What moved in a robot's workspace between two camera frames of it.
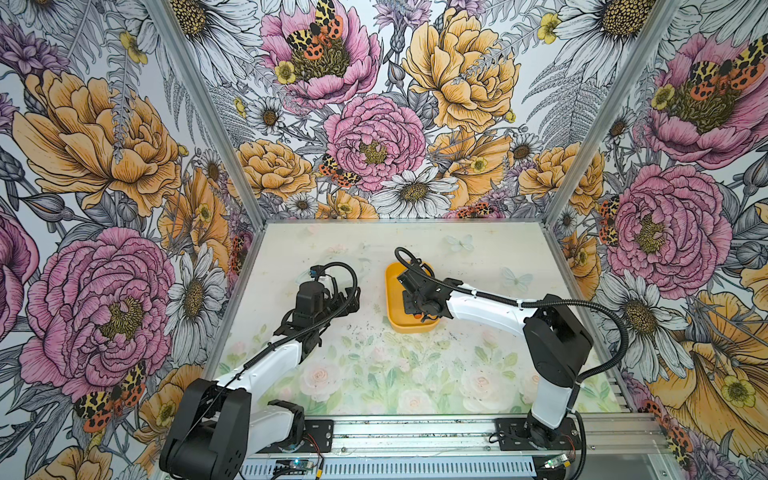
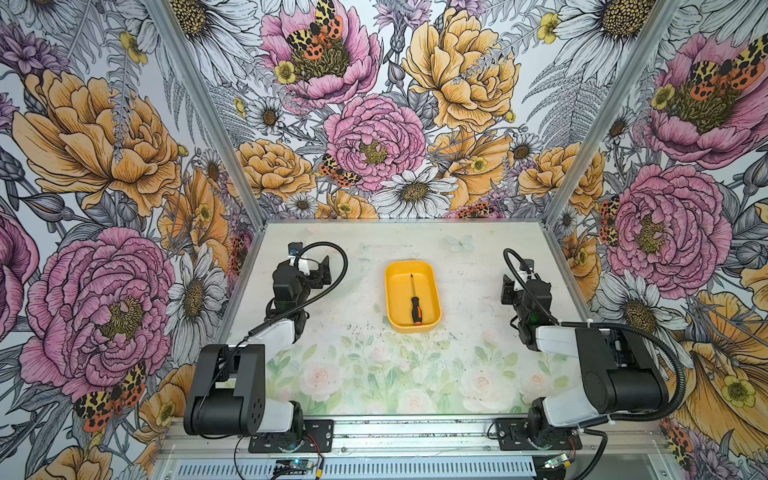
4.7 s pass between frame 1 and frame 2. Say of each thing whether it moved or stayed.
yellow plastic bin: stayed
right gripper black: moved
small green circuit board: stayed
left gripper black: moved
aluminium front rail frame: stayed
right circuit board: stayed
